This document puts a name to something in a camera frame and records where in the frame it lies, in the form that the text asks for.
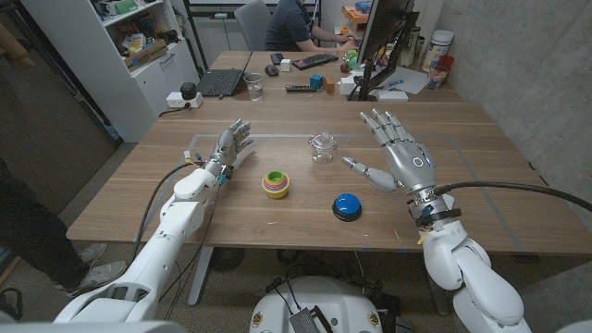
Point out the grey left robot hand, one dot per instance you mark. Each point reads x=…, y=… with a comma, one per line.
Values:
x=226, y=145

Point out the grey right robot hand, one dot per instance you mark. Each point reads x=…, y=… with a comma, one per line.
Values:
x=411, y=164

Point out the blue push button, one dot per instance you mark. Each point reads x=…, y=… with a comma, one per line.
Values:
x=347, y=205

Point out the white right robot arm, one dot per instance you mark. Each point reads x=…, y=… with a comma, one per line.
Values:
x=472, y=273

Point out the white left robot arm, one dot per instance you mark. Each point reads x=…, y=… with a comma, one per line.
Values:
x=162, y=240

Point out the standing person forearm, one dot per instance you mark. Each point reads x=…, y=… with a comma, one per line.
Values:
x=11, y=46

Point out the clear drinking glass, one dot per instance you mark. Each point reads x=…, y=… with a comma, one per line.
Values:
x=254, y=88

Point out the colourful stacking cups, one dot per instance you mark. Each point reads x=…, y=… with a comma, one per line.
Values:
x=276, y=185

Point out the black laptop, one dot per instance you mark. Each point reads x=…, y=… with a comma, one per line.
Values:
x=221, y=82

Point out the black power adapter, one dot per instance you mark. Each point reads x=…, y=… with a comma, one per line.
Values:
x=188, y=90

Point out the white power strip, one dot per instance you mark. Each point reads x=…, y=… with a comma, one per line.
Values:
x=178, y=99

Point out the blue pen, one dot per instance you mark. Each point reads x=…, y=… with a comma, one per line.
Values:
x=393, y=83

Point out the white paper sheet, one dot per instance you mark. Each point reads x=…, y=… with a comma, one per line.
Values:
x=411, y=78

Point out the black computer mouse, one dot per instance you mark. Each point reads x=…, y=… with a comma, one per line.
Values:
x=272, y=70

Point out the clear glass jar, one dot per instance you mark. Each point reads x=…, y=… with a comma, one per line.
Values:
x=323, y=148

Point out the black monitor stand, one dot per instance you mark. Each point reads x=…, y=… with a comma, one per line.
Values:
x=370, y=81

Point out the black remote control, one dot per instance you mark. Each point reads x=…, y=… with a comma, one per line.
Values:
x=300, y=88

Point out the small white cube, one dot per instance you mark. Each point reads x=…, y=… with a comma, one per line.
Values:
x=286, y=65

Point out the black phone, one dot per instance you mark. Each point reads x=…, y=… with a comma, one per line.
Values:
x=276, y=58

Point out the white square box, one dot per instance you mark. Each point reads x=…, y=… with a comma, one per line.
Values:
x=347, y=86

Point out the blue cube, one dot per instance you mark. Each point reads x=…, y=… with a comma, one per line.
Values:
x=316, y=81

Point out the black round fan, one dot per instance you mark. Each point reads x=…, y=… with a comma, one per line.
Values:
x=227, y=258

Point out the orange block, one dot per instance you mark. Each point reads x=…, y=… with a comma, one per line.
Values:
x=329, y=84

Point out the green toy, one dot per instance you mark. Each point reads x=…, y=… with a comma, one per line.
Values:
x=352, y=59

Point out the white round canister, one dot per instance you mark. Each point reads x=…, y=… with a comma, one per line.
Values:
x=438, y=46

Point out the cardboard box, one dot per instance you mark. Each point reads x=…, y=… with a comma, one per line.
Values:
x=145, y=54

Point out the grey office chair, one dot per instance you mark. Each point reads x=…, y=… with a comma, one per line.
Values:
x=252, y=25

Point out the black keyboard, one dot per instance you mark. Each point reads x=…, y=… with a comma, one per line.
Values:
x=315, y=60

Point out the white shelf cabinet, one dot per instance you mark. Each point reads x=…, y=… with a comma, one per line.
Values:
x=115, y=88

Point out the seated person dark shirt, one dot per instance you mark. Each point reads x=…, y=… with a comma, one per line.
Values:
x=289, y=28

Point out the grey table leg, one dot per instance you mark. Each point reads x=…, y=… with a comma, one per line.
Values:
x=200, y=277
x=435, y=300

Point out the black computer monitor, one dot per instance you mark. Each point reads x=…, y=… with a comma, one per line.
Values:
x=381, y=28

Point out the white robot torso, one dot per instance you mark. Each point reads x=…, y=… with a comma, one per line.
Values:
x=344, y=300

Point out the orange tray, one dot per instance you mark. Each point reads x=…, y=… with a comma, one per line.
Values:
x=353, y=14

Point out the grey finned module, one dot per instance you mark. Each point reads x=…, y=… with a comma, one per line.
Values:
x=303, y=321

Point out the standing person dark trousers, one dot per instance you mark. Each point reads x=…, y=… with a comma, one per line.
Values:
x=32, y=240

